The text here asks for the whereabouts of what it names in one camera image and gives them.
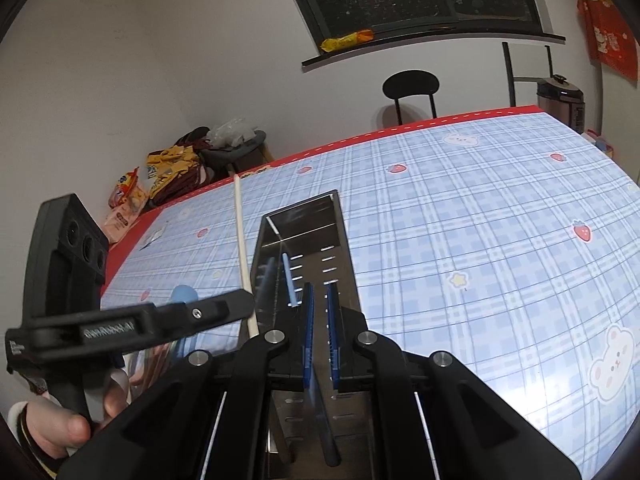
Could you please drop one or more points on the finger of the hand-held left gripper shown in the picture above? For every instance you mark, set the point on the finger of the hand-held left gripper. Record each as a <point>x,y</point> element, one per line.
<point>220,306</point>

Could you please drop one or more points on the yellow snack packet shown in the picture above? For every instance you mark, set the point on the yellow snack packet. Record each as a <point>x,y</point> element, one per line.
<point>345,40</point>

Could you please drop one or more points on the pink snack packet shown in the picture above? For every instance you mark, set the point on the pink snack packet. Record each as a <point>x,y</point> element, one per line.
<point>117,222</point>

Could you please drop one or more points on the person's left hand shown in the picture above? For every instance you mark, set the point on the person's left hand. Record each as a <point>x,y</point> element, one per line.
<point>50,430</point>

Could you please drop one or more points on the grey stool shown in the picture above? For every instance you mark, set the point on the grey stool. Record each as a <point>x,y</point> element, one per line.
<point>240,152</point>

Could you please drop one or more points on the small white paper packet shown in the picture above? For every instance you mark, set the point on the small white paper packet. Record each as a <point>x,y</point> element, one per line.
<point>152,240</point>

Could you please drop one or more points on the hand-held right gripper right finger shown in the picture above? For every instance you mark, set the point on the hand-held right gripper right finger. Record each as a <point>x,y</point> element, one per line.
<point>333,340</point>

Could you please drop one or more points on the metal utensil tray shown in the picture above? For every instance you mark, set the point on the metal utensil tray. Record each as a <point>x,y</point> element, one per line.
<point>310,230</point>

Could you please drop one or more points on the red hanging cloth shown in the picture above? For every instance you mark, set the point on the red hanging cloth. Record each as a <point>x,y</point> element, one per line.
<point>607,35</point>

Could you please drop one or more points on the tissue box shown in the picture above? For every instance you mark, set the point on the tissue box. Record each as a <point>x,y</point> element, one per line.
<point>597,141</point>

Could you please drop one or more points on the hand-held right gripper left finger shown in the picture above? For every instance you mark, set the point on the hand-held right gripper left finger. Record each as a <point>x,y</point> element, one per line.
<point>308,340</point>

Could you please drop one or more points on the beige chopstick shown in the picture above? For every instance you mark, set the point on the beige chopstick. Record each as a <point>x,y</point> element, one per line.
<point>241,240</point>

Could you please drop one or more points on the black metal chair frame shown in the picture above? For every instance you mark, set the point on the black metal chair frame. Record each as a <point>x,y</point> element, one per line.
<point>509,75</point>

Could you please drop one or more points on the black round chair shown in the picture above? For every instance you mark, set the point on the black round chair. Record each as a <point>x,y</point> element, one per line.
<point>410,85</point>

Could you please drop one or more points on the blue chopstick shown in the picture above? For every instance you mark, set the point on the blue chopstick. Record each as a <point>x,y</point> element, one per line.
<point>288,280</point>

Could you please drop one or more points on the orange snack bag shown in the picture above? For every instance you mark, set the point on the orange snack bag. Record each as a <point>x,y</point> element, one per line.
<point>125,190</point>

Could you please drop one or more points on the blue spoon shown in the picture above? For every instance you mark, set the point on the blue spoon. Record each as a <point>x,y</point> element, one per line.
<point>181,293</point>

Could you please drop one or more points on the person's left forearm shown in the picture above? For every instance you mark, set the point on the person's left forearm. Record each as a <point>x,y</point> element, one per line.
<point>17,425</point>

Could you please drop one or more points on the clear plastic bag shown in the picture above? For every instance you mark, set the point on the clear plastic bag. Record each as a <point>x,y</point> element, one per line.
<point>230,130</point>

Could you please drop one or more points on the rice cooker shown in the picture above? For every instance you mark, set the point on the rice cooker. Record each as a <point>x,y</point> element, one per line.
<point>560,105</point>

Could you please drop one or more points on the black windowsill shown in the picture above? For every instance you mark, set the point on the black windowsill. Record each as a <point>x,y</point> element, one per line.
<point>450,41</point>

